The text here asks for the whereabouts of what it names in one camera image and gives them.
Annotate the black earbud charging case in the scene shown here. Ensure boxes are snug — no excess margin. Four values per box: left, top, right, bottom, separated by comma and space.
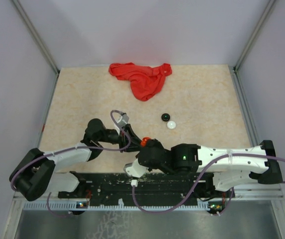
161, 113, 171, 122

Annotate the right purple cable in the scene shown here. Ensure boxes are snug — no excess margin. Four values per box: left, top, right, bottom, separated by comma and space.
131, 153, 285, 216

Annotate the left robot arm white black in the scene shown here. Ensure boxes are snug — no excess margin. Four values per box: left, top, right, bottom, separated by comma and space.
9, 115, 142, 201

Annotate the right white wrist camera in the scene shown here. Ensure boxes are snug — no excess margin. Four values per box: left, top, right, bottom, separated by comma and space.
123, 159, 148, 187

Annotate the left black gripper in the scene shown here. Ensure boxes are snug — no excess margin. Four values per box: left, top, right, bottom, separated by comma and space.
98, 123, 145, 153

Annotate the purple cable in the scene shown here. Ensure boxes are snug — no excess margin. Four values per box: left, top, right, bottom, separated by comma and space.
131, 153, 285, 216
9, 109, 133, 219

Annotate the red crumpled cloth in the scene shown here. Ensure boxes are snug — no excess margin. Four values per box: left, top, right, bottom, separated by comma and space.
108, 63, 172, 102

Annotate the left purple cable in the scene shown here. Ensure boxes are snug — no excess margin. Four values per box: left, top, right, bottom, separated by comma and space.
9, 109, 133, 219

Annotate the white earbud charging case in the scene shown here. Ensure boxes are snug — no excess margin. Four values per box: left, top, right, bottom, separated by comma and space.
167, 120, 177, 130

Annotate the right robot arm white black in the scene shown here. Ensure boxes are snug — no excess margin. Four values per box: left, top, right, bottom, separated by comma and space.
125, 139, 283, 197

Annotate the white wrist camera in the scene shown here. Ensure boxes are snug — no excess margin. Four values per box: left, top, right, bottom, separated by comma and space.
114, 113, 129, 128
123, 159, 148, 187

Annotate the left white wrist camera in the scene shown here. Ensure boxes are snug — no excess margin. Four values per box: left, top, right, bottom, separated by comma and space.
114, 113, 129, 128

